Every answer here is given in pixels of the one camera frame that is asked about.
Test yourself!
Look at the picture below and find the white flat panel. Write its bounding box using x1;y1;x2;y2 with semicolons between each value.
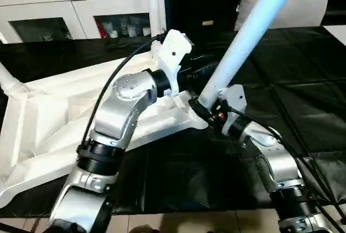
323;25;346;45

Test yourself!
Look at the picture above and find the white glass-door cabinet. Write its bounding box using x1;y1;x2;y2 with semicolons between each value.
0;0;166;43

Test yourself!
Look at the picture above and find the black furniture with yellow label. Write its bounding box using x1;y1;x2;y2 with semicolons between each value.
164;0;245;35

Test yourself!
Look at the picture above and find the grey cushion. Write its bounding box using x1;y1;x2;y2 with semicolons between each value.
235;0;330;31

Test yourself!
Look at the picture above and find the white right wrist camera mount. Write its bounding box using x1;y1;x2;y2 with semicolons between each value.
214;84;248;127

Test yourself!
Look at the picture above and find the black work mat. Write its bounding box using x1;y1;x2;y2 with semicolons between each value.
0;25;346;215

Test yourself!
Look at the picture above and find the white plastic table top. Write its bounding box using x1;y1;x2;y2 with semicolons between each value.
0;54;212;209

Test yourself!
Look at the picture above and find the white plastic table leg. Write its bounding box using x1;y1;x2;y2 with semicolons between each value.
0;63;26;96
197;0;307;110
145;0;166;39

